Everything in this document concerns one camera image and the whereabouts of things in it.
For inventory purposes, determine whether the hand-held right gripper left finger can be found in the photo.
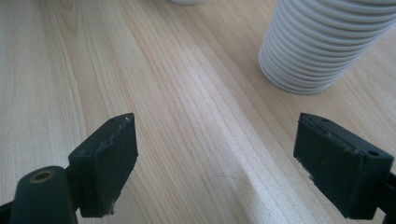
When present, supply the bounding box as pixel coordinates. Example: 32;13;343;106
65;112;139;218

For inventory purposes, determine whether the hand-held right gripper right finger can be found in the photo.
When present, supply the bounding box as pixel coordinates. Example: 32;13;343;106
292;112;395;220

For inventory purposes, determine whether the ribbed white cup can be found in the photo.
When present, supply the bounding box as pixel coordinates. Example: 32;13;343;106
257;0;396;95

